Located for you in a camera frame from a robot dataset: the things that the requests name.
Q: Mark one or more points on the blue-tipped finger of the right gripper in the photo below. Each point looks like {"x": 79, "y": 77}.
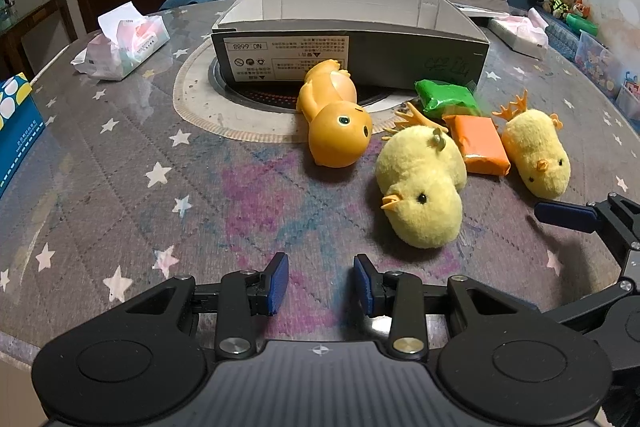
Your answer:
{"x": 579, "y": 218}

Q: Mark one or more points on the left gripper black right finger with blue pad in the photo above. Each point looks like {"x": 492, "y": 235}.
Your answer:
{"x": 406, "y": 300}

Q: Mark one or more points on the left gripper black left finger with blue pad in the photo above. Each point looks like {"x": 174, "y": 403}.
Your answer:
{"x": 236, "y": 300}

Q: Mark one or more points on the small yellow plush chick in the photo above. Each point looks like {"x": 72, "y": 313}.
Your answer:
{"x": 530, "y": 138}

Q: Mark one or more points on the orange clay block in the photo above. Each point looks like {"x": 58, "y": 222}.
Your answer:
{"x": 479, "y": 143}

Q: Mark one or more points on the large yellow plush chick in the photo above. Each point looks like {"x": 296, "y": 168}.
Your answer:
{"x": 420, "y": 172}

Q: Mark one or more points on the orange plastic duck toy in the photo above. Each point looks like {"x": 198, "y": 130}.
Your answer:
{"x": 339, "y": 129}

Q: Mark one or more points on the clear plastic storage box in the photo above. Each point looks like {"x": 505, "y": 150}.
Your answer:
{"x": 600, "y": 65}

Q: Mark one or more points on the grey star tablecloth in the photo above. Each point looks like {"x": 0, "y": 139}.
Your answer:
{"x": 119, "y": 193}

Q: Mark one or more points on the round induction cooktop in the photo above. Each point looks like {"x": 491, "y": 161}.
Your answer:
{"x": 264, "y": 88}

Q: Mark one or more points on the pink tissue pack far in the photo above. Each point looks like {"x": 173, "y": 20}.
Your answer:
{"x": 523, "y": 34}

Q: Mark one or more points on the dark cardboard shoe box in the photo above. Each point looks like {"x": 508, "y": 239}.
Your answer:
{"x": 390, "y": 44}

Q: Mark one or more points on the blue tissue box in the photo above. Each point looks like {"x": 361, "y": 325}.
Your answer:
{"x": 20, "y": 126}

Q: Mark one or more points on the pink white tissue pack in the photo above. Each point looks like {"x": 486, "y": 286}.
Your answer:
{"x": 126, "y": 40}

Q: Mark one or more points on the dark wooden side cabinet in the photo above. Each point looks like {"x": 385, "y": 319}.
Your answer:
{"x": 29, "y": 42}

